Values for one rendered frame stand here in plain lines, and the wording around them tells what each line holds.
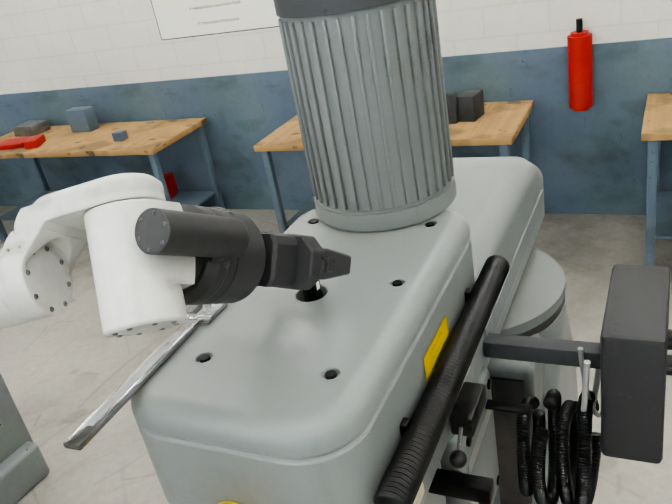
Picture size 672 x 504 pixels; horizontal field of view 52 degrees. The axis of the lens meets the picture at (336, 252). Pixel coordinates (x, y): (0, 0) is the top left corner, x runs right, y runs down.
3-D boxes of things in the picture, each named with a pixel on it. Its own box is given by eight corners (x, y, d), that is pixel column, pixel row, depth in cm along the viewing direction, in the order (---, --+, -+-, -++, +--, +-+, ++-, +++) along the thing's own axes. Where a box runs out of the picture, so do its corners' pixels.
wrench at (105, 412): (89, 453, 61) (86, 446, 61) (56, 447, 63) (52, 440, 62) (227, 305, 81) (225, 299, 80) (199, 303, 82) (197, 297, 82)
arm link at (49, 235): (194, 284, 58) (53, 321, 60) (175, 182, 59) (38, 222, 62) (157, 278, 51) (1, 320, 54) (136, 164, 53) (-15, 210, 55)
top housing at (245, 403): (368, 575, 64) (339, 442, 57) (145, 517, 75) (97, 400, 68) (485, 303, 101) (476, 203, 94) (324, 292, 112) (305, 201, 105)
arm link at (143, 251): (176, 333, 64) (75, 343, 54) (156, 221, 65) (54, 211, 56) (276, 304, 58) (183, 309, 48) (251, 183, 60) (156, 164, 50)
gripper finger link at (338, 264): (342, 279, 76) (313, 279, 70) (345, 250, 76) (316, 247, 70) (355, 280, 75) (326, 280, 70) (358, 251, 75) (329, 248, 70)
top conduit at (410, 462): (410, 525, 63) (405, 497, 61) (368, 516, 65) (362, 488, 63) (510, 276, 98) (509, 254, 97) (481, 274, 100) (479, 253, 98)
